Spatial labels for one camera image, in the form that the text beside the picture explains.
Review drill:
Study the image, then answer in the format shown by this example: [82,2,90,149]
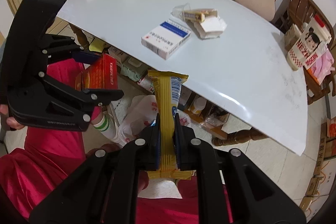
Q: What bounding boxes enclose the red gift box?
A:
[75,54,118,91]

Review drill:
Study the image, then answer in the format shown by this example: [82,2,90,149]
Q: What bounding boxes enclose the yellow snack wrapper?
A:
[147,70,195,180]

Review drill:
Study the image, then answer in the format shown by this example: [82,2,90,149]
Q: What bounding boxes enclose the person left hand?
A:
[0,105,25,130]

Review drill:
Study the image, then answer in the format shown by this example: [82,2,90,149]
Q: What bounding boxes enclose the clear plastic wrapper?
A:
[171,3,190,21]

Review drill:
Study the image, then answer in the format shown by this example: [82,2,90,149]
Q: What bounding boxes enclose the white tissue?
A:
[194,16,227,39]

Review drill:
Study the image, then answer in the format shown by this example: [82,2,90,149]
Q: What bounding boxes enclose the wooden armchair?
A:
[285,0,335,105]

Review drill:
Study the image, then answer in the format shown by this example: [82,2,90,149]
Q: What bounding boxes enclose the white red cartoon cup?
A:
[286,14,331,71]

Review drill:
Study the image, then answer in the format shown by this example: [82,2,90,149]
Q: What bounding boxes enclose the blue white medicine box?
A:
[141,19,191,60]

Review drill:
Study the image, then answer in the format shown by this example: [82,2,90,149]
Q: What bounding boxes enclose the yellow purple snack box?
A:
[182,9,218,23]

